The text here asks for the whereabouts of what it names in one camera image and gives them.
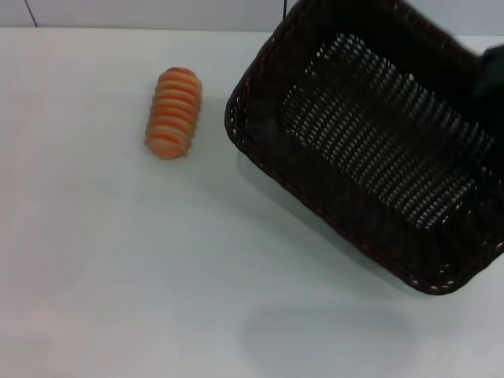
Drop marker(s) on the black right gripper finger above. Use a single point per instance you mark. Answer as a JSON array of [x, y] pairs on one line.
[[491, 73]]

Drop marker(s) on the black woven rectangular basket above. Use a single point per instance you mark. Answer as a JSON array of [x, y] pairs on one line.
[[378, 149]]

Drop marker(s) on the orange striped bread loaf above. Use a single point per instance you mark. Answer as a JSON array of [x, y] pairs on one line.
[[173, 114]]

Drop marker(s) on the black vertical wall strip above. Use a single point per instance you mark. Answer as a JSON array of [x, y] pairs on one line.
[[283, 8]]

